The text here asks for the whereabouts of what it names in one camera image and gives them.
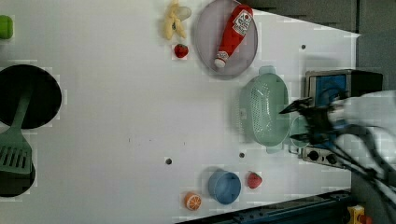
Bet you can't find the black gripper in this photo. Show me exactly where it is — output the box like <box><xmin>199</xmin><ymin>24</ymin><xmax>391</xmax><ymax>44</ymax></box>
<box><xmin>280</xmin><ymin>97</ymin><xmax>346</xmax><ymax>145</ymax></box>

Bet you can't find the mint green oval strainer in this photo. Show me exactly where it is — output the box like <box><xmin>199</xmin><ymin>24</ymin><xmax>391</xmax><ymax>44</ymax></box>
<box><xmin>239</xmin><ymin>65</ymin><xmax>290</xmax><ymax>154</ymax></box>

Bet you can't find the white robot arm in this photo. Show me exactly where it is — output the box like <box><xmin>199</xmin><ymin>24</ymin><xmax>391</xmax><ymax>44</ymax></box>
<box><xmin>281</xmin><ymin>91</ymin><xmax>396</xmax><ymax>207</ymax></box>

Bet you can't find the mint green mug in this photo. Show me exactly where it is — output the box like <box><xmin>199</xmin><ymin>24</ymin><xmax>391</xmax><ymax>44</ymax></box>
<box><xmin>290</xmin><ymin>116</ymin><xmax>308</xmax><ymax>150</ymax></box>

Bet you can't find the black toaster oven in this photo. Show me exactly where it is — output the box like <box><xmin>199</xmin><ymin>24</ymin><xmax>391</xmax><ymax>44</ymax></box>
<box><xmin>302</xmin><ymin>69</ymin><xmax>383</xmax><ymax>168</ymax></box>

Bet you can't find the light red toy strawberry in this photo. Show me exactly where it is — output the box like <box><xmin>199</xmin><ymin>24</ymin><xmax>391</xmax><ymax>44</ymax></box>
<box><xmin>247</xmin><ymin>172</ymin><xmax>262</xmax><ymax>189</ymax></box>

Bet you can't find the blue plastic cup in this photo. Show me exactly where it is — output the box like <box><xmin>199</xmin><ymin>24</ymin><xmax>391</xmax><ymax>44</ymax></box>
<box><xmin>208</xmin><ymin>169</ymin><xmax>242</xmax><ymax>204</ymax></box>

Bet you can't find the yellow and red button box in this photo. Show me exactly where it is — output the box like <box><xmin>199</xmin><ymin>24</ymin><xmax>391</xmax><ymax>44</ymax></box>
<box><xmin>347</xmin><ymin>205</ymin><xmax>373</xmax><ymax>224</ymax></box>

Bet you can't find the red ketchup bottle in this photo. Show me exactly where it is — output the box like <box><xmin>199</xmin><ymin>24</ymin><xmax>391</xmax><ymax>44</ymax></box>
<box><xmin>214</xmin><ymin>5</ymin><xmax>253</xmax><ymax>68</ymax></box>

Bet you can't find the grey round plate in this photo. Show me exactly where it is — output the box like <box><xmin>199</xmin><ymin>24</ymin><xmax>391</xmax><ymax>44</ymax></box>
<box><xmin>194</xmin><ymin>0</ymin><xmax>258</xmax><ymax>77</ymax></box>

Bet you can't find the toy orange half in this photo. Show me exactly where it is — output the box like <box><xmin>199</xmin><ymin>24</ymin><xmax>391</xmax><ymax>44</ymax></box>
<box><xmin>184</xmin><ymin>192</ymin><xmax>202</xmax><ymax>211</ymax></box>

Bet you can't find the dark red toy strawberry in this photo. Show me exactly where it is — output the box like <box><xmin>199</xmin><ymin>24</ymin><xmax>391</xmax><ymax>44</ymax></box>
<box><xmin>174</xmin><ymin>44</ymin><xmax>189</xmax><ymax>58</ymax></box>

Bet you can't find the peeled toy banana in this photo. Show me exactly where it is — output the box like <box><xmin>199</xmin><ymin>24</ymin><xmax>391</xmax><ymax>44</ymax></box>
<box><xmin>163</xmin><ymin>0</ymin><xmax>191</xmax><ymax>40</ymax></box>

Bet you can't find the large black round pan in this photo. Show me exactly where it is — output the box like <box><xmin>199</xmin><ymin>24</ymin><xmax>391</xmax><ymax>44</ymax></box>
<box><xmin>0</xmin><ymin>64</ymin><xmax>62</xmax><ymax>130</ymax></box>

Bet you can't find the green slotted spatula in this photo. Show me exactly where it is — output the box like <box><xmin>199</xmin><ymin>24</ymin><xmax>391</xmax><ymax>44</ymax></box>
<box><xmin>0</xmin><ymin>91</ymin><xmax>32</xmax><ymax>175</ymax></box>

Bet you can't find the bright green object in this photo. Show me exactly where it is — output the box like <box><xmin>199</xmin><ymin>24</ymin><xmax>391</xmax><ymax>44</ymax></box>
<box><xmin>0</xmin><ymin>15</ymin><xmax>14</xmax><ymax>39</ymax></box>

